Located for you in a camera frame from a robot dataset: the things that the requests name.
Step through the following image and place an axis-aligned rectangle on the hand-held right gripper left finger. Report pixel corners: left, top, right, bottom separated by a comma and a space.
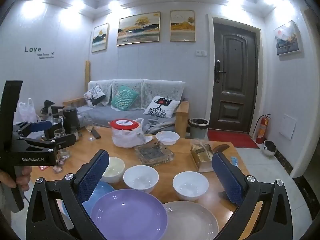
26, 149, 110, 240

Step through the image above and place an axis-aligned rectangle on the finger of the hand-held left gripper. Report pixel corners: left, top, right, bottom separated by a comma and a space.
14, 120, 52, 138
24, 133, 77, 153

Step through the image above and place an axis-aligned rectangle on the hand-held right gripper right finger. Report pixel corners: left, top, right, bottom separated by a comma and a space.
211, 151, 293, 240

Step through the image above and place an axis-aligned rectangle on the white ceramic bowl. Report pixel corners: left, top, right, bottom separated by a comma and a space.
123, 165, 159, 193
155, 131, 180, 146
172, 171, 209, 202

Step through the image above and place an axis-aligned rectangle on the person's left hand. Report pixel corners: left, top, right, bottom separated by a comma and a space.
0, 166, 33, 193

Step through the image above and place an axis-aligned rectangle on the printed glass cup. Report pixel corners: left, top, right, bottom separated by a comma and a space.
54, 128, 70, 159

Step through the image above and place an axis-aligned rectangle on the white shopping bag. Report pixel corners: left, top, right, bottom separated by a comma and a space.
15, 98, 40, 124

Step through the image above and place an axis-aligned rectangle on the blue plate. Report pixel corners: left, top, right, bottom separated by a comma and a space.
82, 181, 115, 215

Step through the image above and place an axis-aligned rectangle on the black electric kettle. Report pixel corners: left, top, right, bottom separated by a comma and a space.
62, 107, 81, 134

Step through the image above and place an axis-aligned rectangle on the cream bowl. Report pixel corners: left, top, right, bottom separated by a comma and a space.
101, 157, 125, 183

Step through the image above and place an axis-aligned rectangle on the wine glass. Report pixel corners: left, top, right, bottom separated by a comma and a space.
84, 116, 96, 142

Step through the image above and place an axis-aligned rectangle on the gold tissue box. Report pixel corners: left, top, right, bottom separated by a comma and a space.
190, 145, 215, 172

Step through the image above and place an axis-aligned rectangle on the black remote control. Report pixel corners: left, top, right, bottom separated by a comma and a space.
90, 127, 102, 140

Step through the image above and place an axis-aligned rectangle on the clear plastic wrapper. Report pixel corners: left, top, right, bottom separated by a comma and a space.
191, 140, 213, 150

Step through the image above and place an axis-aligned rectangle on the white plastic bag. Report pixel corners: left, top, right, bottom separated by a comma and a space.
111, 117, 153, 148

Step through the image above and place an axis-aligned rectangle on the white and black helmet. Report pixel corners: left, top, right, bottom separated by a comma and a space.
262, 140, 277, 157

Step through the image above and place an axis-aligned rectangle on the wooden sofa with grey cushion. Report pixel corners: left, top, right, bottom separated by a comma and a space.
62, 79, 189, 138

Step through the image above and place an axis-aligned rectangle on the purple plate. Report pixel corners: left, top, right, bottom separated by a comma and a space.
90, 189, 168, 240

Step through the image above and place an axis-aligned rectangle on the red fire extinguisher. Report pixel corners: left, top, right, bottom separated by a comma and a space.
255, 114, 271, 144

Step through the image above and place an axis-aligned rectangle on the grey trash bin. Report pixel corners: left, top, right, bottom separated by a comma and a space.
188, 118, 209, 140

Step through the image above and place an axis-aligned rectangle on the white tree print pillow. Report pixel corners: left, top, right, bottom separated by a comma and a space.
84, 84, 107, 107

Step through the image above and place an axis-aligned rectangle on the translucent white plate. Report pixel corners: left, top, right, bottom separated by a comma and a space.
162, 201, 219, 240

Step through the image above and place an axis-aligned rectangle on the red-lidded container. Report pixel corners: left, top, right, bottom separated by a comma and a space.
108, 119, 141, 137

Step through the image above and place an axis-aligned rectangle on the glass ashtray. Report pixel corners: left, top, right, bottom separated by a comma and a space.
134, 141, 175, 167

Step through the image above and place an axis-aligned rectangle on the wooden plank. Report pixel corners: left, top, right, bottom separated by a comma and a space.
85, 60, 91, 98

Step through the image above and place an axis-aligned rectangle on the teal patterned pillow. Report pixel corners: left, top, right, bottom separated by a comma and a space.
111, 85, 139, 112

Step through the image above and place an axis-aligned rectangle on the white roots print pillow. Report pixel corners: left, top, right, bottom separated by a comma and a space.
144, 96, 180, 119

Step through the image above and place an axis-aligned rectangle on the dark brown door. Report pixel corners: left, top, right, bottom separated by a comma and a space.
212, 17, 261, 133

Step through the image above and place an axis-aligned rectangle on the small framed mountain painting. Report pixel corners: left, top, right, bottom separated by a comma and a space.
91, 23, 109, 53

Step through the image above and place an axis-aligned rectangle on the lace sofa cover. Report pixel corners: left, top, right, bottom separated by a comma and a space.
88, 79, 187, 110

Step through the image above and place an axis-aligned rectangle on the wide framed tree painting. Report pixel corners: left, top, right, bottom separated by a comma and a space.
116, 12, 161, 46

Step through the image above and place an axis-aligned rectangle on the unframed canvas landscape painting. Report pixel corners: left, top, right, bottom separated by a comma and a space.
273, 20, 303, 56

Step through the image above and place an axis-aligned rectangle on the framed golden hill painting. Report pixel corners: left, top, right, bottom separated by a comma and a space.
170, 10, 195, 42

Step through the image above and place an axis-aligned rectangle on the wall lettering decal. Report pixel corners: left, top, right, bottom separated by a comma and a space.
24, 46, 55, 60

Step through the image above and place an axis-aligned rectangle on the white wall panel box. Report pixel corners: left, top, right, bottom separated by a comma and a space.
279, 114, 297, 140

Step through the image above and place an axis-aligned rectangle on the door lock handle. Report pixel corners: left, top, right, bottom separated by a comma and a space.
215, 60, 226, 83

